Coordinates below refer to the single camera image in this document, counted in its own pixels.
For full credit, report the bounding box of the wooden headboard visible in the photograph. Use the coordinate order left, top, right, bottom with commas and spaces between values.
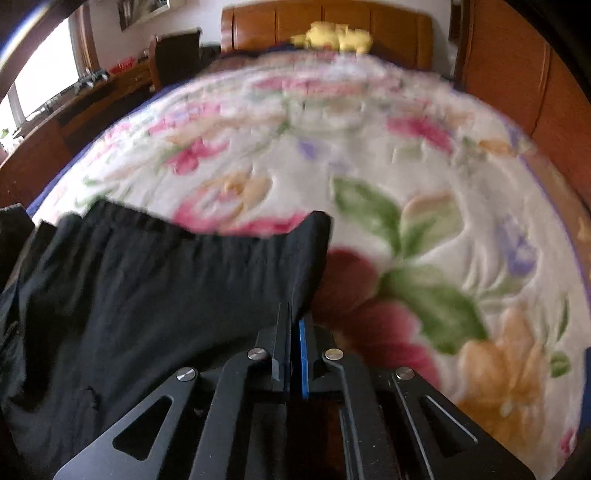
221, 1, 434, 71

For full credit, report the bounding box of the red basket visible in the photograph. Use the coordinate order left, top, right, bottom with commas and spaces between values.
108, 57, 136, 75

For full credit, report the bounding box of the wooden wardrobe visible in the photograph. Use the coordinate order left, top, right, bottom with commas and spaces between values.
450, 0, 591, 209

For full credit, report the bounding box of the yellow plush toy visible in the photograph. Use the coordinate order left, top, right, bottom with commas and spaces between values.
290, 21, 373, 55

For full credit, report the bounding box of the shiny black jacket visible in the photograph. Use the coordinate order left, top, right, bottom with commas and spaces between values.
0, 204, 35, 290

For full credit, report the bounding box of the floral bed blanket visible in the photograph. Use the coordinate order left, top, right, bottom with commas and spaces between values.
30, 51, 590, 479

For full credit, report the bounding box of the wooden desk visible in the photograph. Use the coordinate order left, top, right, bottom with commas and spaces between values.
1, 61, 152, 207

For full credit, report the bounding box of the wooden chair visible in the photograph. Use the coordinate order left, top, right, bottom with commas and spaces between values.
148, 28, 201, 92

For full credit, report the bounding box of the black trench coat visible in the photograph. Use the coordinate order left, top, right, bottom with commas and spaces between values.
1, 200, 332, 479

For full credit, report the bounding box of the white wall shelf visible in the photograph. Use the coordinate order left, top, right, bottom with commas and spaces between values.
116, 0, 186, 31

